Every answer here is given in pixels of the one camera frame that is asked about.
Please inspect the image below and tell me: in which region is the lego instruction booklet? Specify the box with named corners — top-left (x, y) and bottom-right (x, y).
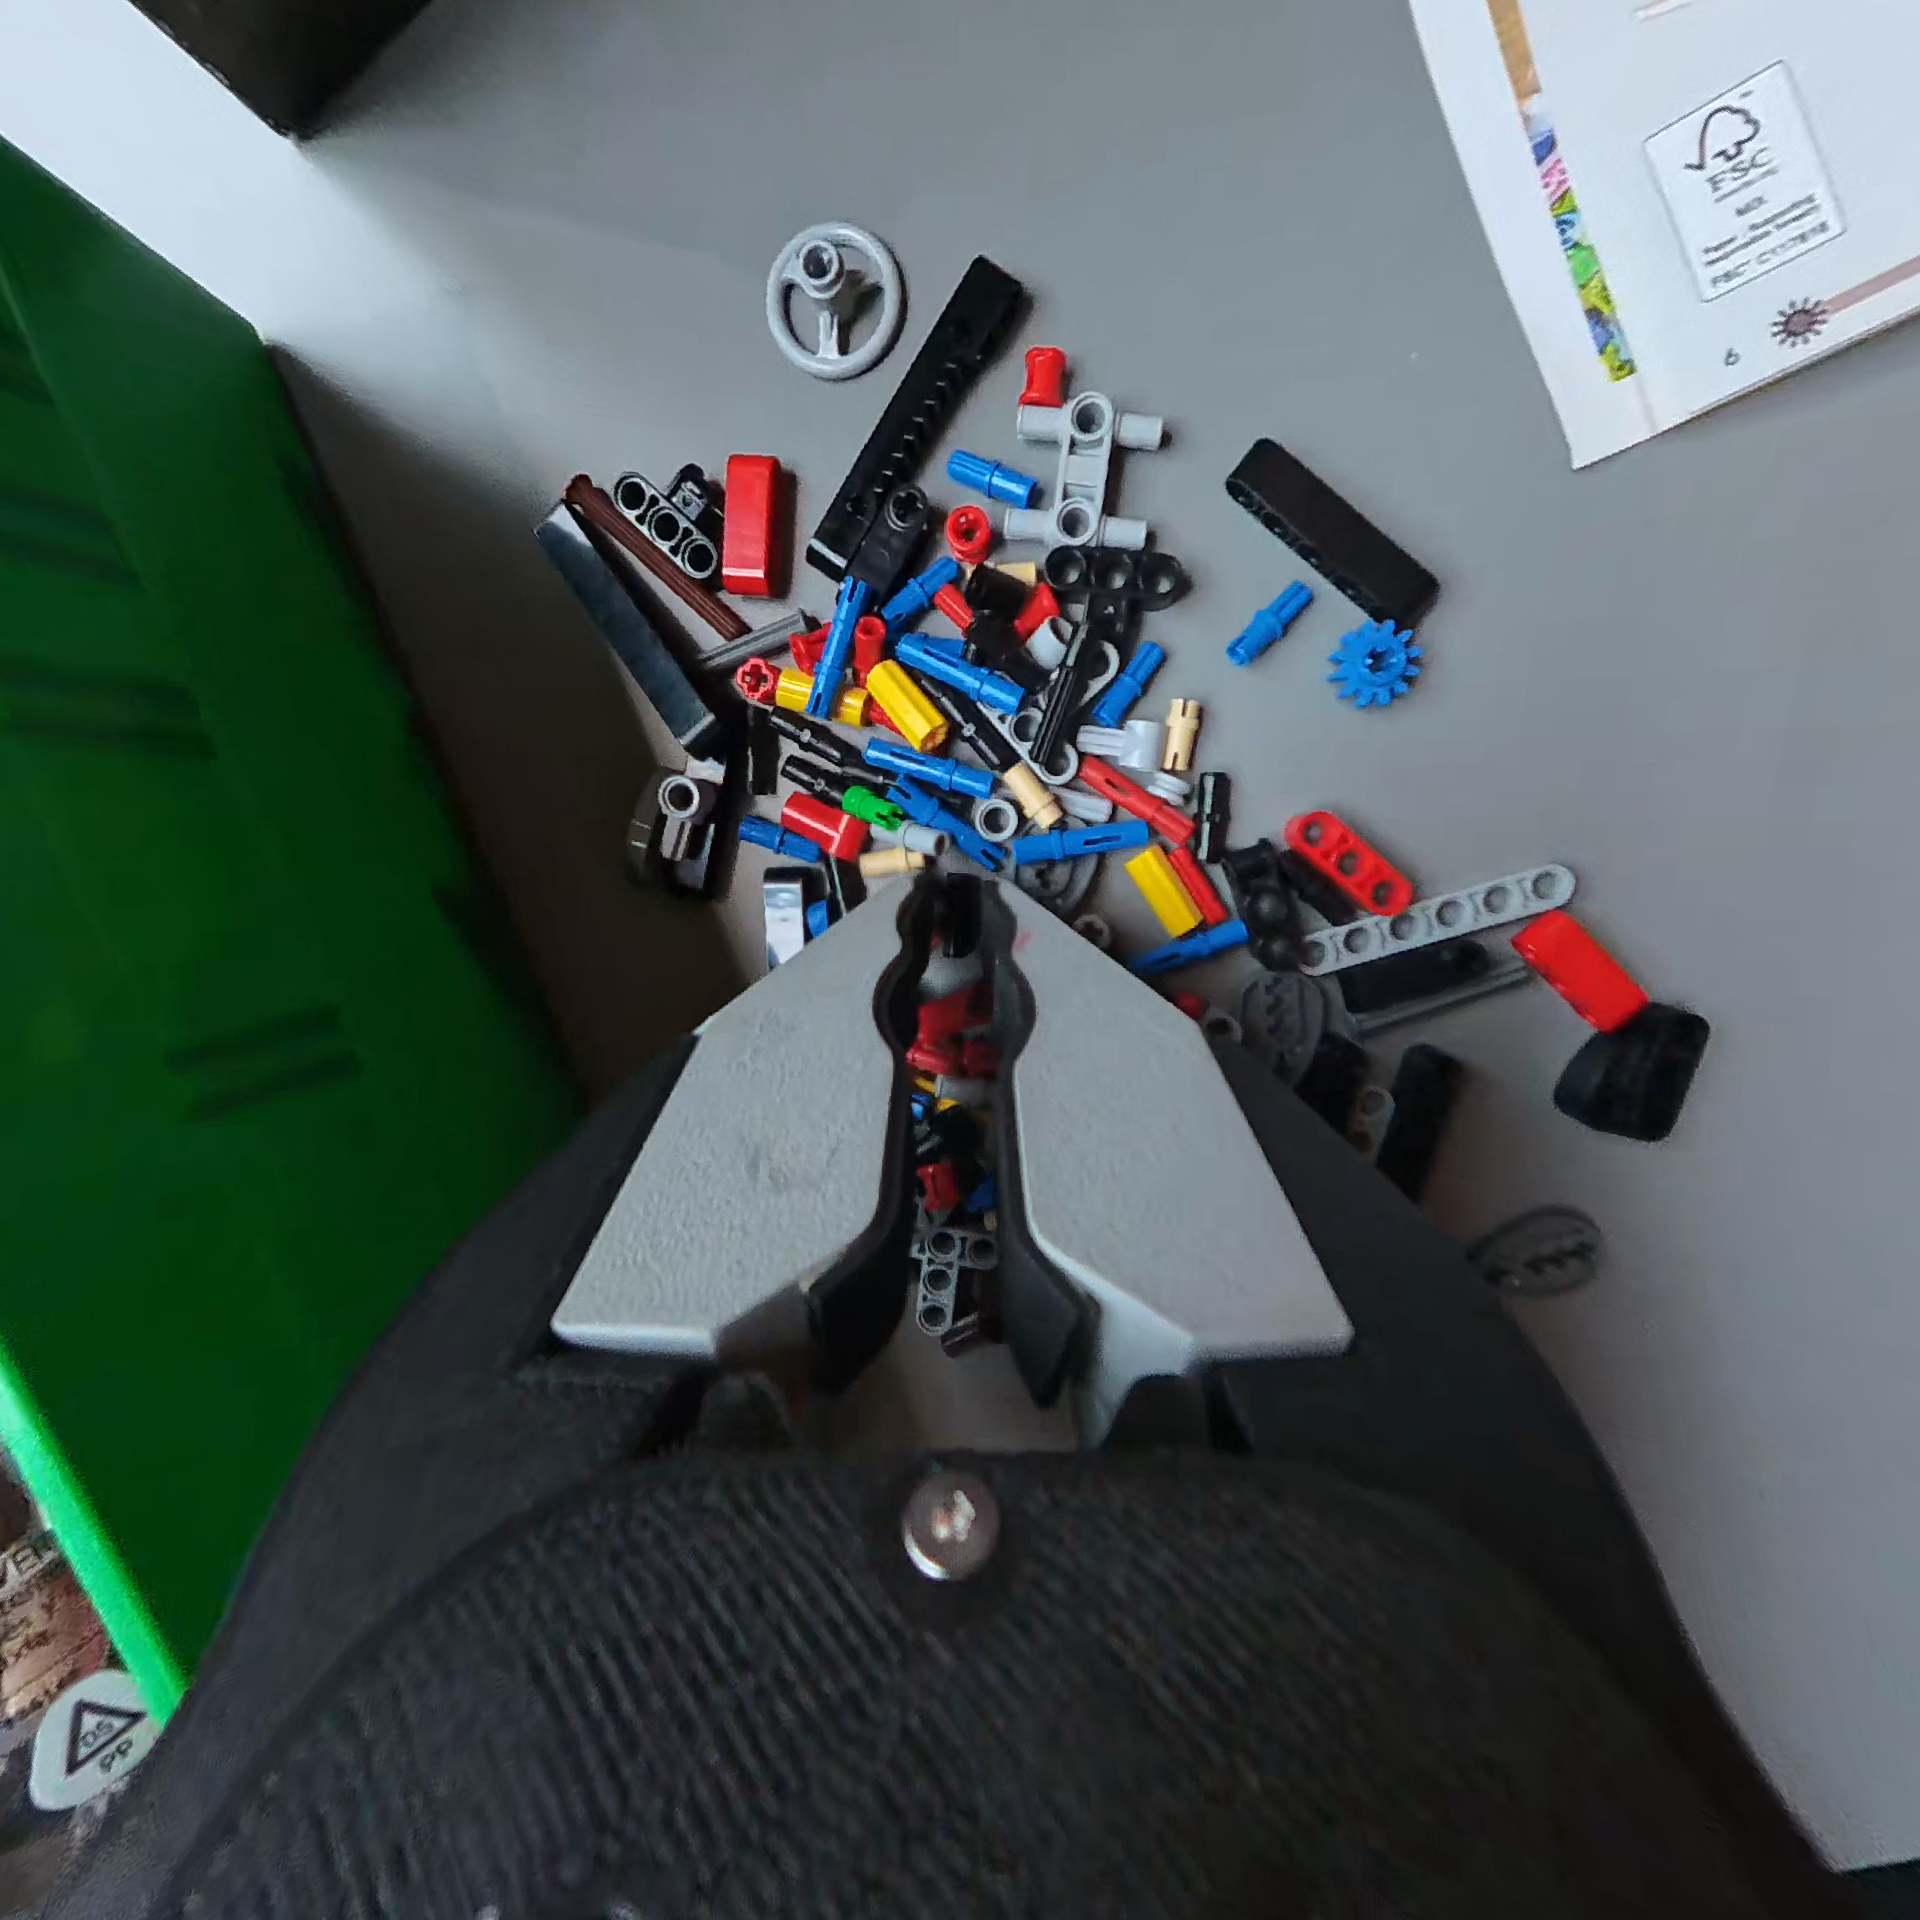
top-left (1408, 0), bottom-right (1920, 470)

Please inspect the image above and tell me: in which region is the clear plastic bag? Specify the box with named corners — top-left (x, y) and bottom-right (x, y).
top-left (0, 1447), bottom-right (167, 1825)

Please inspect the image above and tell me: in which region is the red curved lego brick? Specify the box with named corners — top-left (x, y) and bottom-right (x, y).
top-left (720, 453), bottom-right (797, 598)

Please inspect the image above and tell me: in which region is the pile of mixed lego pieces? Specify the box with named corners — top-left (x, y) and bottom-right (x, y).
top-left (532, 346), bottom-right (1465, 1354)

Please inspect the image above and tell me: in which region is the long light grey lego beam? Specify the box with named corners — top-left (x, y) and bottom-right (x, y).
top-left (1299, 863), bottom-right (1579, 978)

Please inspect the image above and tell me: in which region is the red lego panel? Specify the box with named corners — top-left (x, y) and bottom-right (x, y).
top-left (1512, 909), bottom-right (1651, 1034)

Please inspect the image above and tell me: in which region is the grey oval lego plate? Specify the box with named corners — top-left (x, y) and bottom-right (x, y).
top-left (1469, 1204), bottom-right (1605, 1297)

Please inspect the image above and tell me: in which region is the green plastic bin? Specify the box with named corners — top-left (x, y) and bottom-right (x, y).
top-left (0, 134), bottom-right (588, 1682)

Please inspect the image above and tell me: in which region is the blue lego gear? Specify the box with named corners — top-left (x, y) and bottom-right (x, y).
top-left (1327, 614), bottom-right (1426, 710)

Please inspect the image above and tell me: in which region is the grey lego steering wheel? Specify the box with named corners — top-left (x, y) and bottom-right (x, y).
top-left (765, 223), bottom-right (908, 381)

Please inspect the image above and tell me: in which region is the black lego set box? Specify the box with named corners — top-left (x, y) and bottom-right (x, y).
top-left (128, 0), bottom-right (437, 139)

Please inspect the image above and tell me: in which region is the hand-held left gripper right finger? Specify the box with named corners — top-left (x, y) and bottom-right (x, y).
top-left (977, 873), bottom-right (1355, 1454)

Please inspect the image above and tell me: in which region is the black curved lego panel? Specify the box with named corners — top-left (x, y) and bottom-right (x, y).
top-left (1553, 1002), bottom-right (1712, 1145)

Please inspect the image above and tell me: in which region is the blue lego pin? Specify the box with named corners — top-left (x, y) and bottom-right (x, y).
top-left (1226, 581), bottom-right (1316, 668)

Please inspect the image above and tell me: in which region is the long black holed lego beam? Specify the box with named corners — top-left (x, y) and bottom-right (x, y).
top-left (805, 255), bottom-right (1031, 586)

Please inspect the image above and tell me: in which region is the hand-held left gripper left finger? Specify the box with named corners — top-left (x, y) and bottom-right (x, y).
top-left (552, 873), bottom-right (946, 1395)

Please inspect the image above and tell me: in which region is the red three-hole lego beam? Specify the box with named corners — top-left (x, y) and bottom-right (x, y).
top-left (1284, 810), bottom-right (1417, 914)

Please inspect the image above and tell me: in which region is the short black lego beam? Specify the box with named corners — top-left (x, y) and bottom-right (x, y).
top-left (1226, 438), bottom-right (1442, 633)

